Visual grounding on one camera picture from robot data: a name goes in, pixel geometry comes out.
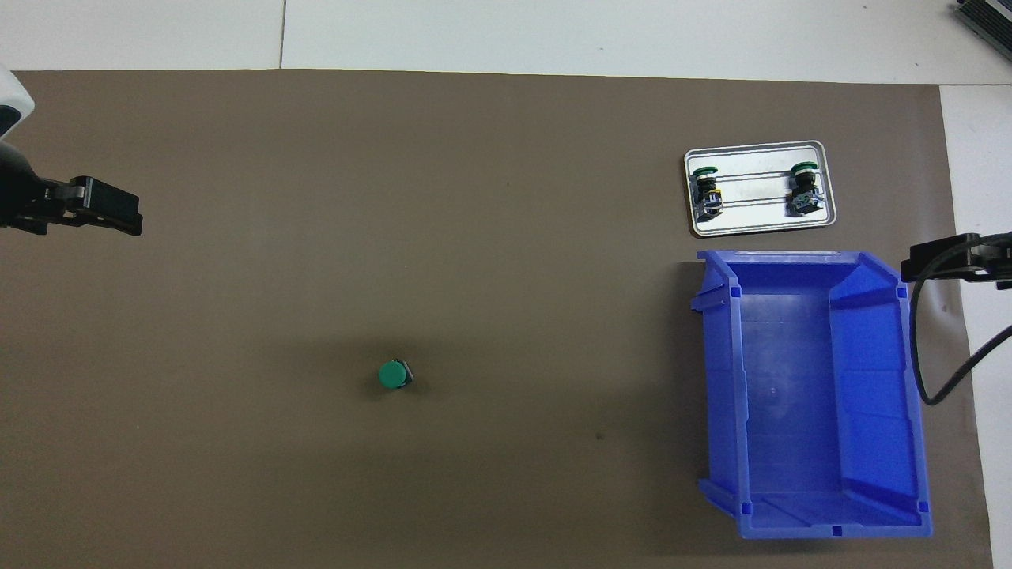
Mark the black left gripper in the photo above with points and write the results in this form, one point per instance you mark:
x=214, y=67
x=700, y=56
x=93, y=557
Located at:
x=20, y=197

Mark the green push button switch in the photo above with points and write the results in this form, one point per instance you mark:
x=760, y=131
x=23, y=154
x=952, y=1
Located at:
x=804, y=190
x=391, y=374
x=706, y=194

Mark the silver metal tray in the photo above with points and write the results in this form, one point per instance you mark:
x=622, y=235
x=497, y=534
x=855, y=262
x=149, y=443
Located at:
x=759, y=213

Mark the blue plastic storage bin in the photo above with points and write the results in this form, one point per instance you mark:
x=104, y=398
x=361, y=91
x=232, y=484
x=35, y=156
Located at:
x=791, y=395

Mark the grey finned device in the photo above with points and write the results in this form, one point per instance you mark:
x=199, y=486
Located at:
x=988, y=20

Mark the brown table mat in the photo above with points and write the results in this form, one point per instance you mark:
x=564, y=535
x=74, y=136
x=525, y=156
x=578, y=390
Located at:
x=474, y=197

